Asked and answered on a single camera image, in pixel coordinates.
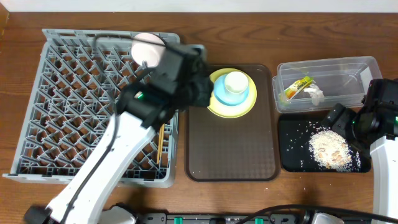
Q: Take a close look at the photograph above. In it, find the white tissue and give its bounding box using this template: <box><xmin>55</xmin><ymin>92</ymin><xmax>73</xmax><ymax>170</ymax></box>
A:
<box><xmin>303</xmin><ymin>83</ymin><xmax>325</xmax><ymax>106</ymax></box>

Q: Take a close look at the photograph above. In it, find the light blue saucer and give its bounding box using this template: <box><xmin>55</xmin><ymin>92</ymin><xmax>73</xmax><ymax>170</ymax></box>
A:
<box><xmin>213</xmin><ymin>74</ymin><xmax>249</xmax><ymax>106</ymax></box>

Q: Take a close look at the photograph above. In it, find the white bowl with food residue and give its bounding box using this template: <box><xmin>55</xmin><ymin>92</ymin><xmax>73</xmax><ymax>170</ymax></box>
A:
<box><xmin>131</xmin><ymin>32</ymin><xmax>165</xmax><ymax>67</ymax></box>

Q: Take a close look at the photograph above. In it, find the yellow-green plate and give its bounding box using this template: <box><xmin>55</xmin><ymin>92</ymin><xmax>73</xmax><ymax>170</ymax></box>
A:
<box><xmin>208</xmin><ymin>68</ymin><xmax>257</xmax><ymax>118</ymax></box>

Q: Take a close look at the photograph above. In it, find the yellow green snack wrapper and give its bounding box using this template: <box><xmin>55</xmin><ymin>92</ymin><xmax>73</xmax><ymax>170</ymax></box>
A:
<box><xmin>284</xmin><ymin>76</ymin><xmax>313</xmax><ymax>100</ymax></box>

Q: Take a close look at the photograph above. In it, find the white cup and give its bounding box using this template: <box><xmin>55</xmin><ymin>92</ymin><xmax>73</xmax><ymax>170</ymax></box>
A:
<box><xmin>224</xmin><ymin>71</ymin><xmax>249</xmax><ymax>94</ymax></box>

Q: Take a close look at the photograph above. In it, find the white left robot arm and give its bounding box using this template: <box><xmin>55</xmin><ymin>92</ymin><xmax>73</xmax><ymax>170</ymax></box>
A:
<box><xmin>24</xmin><ymin>44</ymin><xmax>213</xmax><ymax>223</ymax></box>

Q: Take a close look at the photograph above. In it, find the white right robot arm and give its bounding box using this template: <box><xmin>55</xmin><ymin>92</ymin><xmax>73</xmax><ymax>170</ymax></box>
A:
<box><xmin>322</xmin><ymin>79</ymin><xmax>397</xmax><ymax>223</ymax></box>

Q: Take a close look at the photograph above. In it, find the pile of rice and scraps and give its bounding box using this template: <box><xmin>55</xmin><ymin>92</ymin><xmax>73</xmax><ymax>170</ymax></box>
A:
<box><xmin>308</xmin><ymin>130</ymin><xmax>361</xmax><ymax>172</ymax></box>

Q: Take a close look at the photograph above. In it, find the clear plastic container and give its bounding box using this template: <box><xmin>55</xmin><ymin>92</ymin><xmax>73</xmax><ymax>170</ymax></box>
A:
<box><xmin>272</xmin><ymin>56</ymin><xmax>382</xmax><ymax>113</ymax></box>

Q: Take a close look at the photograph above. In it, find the black plastic tray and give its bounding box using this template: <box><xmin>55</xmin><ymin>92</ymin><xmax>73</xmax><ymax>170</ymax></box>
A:
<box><xmin>278</xmin><ymin>111</ymin><xmax>371</xmax><ymax>173</ymax></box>

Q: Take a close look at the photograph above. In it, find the brown serving tray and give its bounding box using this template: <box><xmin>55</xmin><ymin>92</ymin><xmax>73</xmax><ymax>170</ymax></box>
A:
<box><xmin>185</xmin><ymin>64</ymin><xmax>280</xmax><ymax>182</ymax></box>

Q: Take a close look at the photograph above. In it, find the grey plastic dish rack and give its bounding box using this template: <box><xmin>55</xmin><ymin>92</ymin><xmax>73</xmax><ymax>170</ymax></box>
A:
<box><xmin>2</xmin><ymin>28</ymin><xmax>182</xmax><ymax>189</ymax></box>

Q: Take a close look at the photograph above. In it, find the black base rail with buttons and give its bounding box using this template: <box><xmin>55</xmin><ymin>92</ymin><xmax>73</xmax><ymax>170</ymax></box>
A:
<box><xmin>136</xmin><ymin>212</ymin><xmax>374</xmax><ymax>224</ymax></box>

